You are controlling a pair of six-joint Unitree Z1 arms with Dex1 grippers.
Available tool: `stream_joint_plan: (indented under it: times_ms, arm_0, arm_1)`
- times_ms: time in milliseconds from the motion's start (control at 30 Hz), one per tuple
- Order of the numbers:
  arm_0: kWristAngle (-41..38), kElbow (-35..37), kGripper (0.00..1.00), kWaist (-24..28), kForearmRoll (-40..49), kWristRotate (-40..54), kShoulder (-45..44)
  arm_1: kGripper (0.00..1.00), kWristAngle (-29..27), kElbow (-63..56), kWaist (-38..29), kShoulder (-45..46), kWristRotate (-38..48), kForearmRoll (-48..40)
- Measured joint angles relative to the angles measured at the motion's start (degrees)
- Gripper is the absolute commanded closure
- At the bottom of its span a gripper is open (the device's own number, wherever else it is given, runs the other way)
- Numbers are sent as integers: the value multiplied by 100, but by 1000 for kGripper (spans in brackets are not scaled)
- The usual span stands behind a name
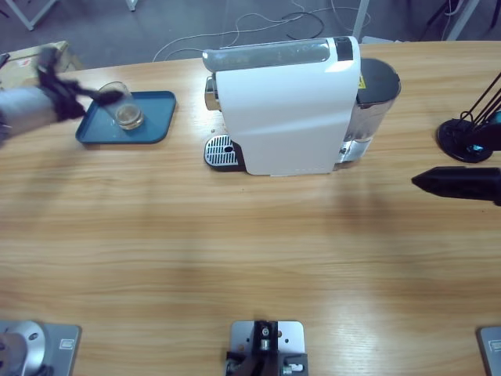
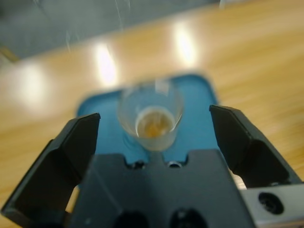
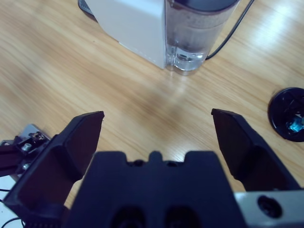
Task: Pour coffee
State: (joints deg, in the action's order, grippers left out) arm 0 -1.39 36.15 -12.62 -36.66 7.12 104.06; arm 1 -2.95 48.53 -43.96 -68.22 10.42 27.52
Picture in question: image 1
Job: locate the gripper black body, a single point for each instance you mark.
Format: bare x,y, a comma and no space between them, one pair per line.
64,100

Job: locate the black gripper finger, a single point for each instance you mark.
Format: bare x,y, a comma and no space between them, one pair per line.
458,182
105,98
492,137

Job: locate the clear drinking glass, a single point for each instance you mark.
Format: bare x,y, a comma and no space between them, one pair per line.
129,117

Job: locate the silver coffee machine lever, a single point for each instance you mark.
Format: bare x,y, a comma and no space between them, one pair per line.
266,55

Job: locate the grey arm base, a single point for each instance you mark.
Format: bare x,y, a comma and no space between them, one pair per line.
58,348
491,352

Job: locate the blue coffee capsule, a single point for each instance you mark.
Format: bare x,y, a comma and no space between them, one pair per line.
497,116
475,148

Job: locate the white capsule coffee machine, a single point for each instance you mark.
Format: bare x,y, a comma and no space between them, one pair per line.
282,117

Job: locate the black capsule stand with rods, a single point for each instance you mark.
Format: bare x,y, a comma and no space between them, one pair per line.
450,137

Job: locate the wooden crate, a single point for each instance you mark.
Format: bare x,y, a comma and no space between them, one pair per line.
67,51

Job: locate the blue plastic tray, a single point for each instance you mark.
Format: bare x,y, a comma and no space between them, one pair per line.
156,125

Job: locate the short white metal leg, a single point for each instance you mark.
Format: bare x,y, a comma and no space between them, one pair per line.
132,4

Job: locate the black drip tray, metal grate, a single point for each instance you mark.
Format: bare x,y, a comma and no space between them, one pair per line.
219,150

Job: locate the clear water tank, black lid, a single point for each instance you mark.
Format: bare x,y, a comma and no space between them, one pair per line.
375,78

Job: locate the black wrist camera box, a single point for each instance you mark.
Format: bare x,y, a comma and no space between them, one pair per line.
47,62

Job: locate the white metal table frame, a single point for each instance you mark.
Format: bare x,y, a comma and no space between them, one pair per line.
29,21

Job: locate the white metal frame leg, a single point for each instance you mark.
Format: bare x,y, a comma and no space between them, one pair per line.
460,21

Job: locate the white metal post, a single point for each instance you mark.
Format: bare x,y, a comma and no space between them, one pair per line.
361,17

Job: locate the centre metal camera mount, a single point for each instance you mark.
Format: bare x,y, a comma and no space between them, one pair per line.
242,337

